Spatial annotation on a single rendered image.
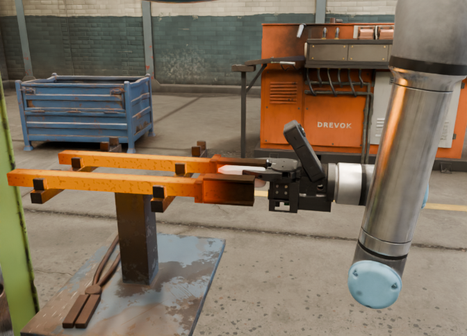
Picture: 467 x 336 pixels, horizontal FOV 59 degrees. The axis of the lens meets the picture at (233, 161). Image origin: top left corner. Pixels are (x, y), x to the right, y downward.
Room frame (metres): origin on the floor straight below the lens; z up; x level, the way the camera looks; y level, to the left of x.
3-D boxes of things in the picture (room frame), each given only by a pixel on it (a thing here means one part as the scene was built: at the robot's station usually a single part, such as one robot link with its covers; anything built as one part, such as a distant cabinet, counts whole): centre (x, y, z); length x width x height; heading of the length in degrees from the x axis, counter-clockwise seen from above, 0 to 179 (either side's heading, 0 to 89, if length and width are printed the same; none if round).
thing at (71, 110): (4.45, 1.56, 0.36); 1.20 x 0.80 x 0.72; 84
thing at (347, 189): (0.70, -0.20, 0.92); 0.08 x 0.05 x 0.08; 169
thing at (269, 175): (0.70, -0.06, 0.94); 0.09 x 0.05 x 0.02; 82
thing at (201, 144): (0.89, 0.18, 0.94); 0.23 x 0.06 x 0.02; 81
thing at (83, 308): (0.91, 0.28, 0.69); 0.60 x 0.04 x 0.01; 179
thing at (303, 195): (0.71, -0.12, 0.92); 0.12 x 0.08 x 0.09; 79
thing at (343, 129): (4.06, -1.12, 0.65); 2.10 x 1.12 x 1.30; 79
